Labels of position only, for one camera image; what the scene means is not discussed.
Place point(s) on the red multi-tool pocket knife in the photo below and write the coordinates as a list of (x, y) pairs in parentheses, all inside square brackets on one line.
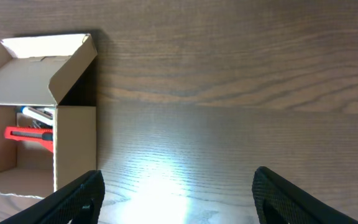
[(40, 125)]

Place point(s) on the red utility knife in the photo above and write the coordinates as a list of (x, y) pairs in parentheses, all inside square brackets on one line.
[(39, 135)]

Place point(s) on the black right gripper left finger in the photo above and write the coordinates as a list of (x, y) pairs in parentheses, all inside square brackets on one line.
[(80, 201)]

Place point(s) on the blue whiteboard marker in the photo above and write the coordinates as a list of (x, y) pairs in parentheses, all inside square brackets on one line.
[(38, 115)]

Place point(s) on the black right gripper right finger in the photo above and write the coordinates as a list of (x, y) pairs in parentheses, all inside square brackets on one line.
[(279, 201)]

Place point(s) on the open cardboard box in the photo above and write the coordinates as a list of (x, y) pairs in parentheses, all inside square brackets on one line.
[(39, 72)]

